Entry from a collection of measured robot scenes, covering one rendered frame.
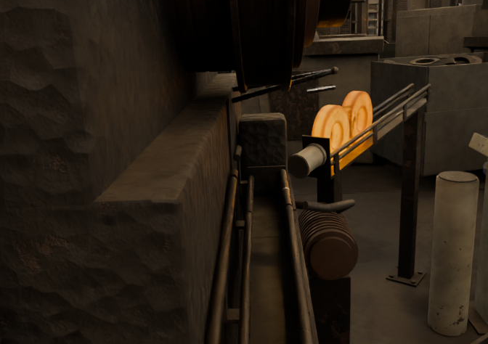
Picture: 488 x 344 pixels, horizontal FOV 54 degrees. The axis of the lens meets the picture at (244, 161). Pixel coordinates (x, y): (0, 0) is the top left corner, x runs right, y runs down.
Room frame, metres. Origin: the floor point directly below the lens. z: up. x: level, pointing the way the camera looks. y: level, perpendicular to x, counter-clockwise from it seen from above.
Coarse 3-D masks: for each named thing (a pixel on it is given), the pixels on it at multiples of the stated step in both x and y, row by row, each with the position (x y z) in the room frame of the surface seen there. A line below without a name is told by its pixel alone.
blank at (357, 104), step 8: (352, 96) 1.30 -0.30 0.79; (360, 96) 1.31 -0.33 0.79; (368, 96) 1.35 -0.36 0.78; (344, 104) 1.29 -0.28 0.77; (352, 104) 1.28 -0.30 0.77; (360, 104) 1.31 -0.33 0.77; (368, 104) 1.35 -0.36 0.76; (352, 112) 1.27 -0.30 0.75; (360, 112) 1.35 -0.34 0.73; (368, 112) 1.35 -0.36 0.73; (352, 120) 1.27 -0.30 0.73; (360, 120) 1.35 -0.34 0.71; (368, 120) 1.36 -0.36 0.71; (352, 128) 1.27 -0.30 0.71; (360, 128) 1.34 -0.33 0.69; (352, 136) 1.27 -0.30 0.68; (352, 144) 1.29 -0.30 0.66; (360, 144) 1.31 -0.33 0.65
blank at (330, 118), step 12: (324, 108) 1.19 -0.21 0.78; (336, 108) 1.19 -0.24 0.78; (324, 120) 1.15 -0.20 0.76; (336, 120) 1.19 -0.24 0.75; (348, 120) 1.25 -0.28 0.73; (312, 132) 1.16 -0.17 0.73; (324, 132) 1.14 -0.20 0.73; (336, 132) 1.23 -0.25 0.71; (348, 132) 1.25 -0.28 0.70; (336, 144) 1.22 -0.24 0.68
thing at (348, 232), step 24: (312, 216) 1.10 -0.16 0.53; (336, 216) 1.09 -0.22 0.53; (312, 240) 1.00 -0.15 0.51; (336, 240) 0.99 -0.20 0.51; (312, 264) 0.99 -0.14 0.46; (336, 264) 0.99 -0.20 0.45; (312, 288) 1.02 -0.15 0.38; (336, 288) 1.02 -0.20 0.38; (336, 312) 1.02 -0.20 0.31; (336, 336) 1.02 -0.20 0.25
